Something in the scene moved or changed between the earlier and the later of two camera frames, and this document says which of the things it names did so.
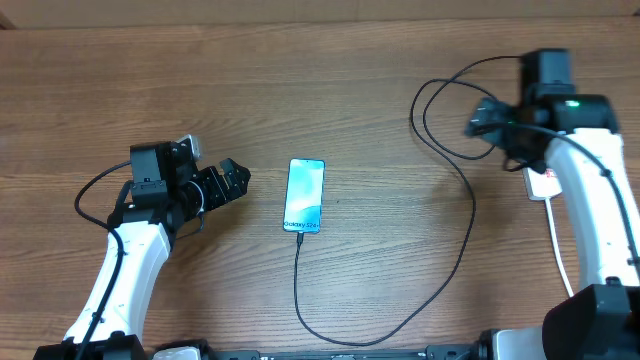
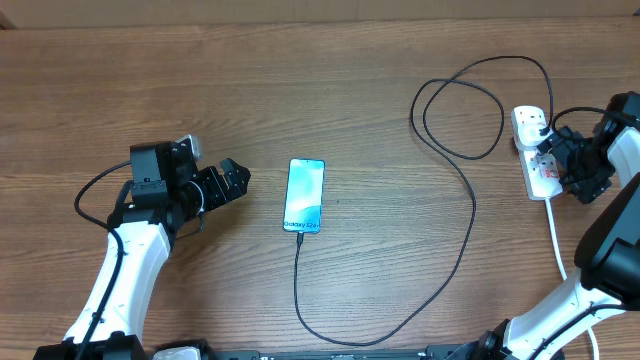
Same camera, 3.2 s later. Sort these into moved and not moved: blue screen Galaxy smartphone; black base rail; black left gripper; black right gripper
Moved: black right gripper
Not moved: black base rail; blue screen Galaxy smartphone; black left gripper
